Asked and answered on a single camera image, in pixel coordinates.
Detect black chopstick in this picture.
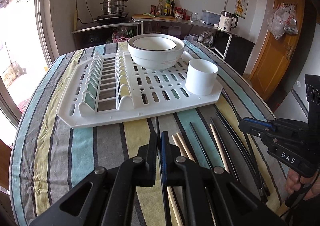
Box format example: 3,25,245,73
210,117,240,181
216,110,266,202
222,88,270,203
189,122,214,170

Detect wooden chopstick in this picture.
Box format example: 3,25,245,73
209,124,229,172
176,132,195,161
167,132,187,226

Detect metal kitchen shelf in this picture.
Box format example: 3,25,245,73
71,14,256,76

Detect right hand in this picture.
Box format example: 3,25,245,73
285,169,320,200

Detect wooden door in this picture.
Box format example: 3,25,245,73
249,0,305,101

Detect striped tablecloth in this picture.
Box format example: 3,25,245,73
10,41,274,225

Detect white cylindrical utensil cup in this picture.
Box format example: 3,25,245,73
185,59,219,96

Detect plastic bags on door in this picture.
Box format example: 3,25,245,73
267,2,299,40

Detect white plastic dish rack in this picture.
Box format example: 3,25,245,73
56,48,222,129

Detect white electric kettle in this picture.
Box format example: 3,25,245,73
218,11,238,31

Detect clear plastic storage box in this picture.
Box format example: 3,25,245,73
201,9,221,26

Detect white ceramic bowl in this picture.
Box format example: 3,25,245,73
127,33,185,71

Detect wooden cutting board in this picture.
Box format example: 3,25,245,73
131,13,177,21

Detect dark sauce bottle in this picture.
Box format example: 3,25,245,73
169,0,175,17

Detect green label oil bottle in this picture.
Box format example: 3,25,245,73
163,0,170,16

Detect pink plastic basket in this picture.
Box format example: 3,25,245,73
112,37,130,43

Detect black induction cooker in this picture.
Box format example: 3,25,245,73
94,12,129,25

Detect stainless steel steamer pot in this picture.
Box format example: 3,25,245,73
101,0,128,15

